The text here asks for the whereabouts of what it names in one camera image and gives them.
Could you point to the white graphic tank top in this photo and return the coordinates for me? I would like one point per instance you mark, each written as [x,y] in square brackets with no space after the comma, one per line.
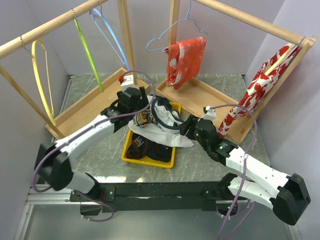
[160,124]

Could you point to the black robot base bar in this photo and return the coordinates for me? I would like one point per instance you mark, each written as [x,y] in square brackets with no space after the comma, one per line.
[152,196]

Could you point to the blue wire hanger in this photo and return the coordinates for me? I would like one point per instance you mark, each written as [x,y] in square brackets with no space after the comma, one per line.
[178,28]

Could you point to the wooden clothes rack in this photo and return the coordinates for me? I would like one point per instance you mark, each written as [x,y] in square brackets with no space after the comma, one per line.
[197,94]
[85,109]

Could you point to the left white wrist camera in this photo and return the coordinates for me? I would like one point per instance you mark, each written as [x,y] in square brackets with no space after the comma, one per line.
[126,82]

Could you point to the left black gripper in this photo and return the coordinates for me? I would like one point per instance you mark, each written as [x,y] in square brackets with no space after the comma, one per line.
[143,102]

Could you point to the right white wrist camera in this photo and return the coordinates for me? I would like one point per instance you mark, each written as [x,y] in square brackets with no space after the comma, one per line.
[209,113]

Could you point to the red floral white garment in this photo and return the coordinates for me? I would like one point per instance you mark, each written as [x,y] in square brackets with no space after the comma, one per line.
[258,88]

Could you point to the left wooden clothes rack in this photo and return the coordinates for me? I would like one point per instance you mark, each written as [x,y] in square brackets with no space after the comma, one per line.
[85,109]

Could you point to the wooden hanger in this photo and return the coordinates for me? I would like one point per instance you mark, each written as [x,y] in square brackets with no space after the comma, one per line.
[280,60]

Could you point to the right wooden clothes rack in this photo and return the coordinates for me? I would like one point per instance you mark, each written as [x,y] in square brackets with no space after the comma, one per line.
[197,94]

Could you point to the blue plastic hanger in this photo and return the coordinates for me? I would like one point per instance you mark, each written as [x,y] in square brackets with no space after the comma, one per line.
[108,33]

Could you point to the dark navy garment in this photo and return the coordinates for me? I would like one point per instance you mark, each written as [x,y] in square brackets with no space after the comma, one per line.
[142,147]

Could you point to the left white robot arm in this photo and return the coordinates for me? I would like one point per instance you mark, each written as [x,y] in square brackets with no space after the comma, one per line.
[54,161]

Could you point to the yellow plastic bin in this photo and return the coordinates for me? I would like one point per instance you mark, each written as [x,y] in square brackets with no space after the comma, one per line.
[146,160]

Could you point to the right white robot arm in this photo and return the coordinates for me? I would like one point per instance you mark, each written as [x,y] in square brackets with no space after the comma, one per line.
[286,195]

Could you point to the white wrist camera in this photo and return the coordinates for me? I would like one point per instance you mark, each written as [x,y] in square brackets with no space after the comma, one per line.
[209,113]
[126,82]

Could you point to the green hanger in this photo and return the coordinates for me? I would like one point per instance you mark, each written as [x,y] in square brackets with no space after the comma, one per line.
[88,55]

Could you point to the orange tie-dye garment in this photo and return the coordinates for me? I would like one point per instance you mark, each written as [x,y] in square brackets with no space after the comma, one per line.
[184,60]

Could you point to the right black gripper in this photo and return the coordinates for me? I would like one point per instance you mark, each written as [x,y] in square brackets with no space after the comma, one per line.
[184,126]

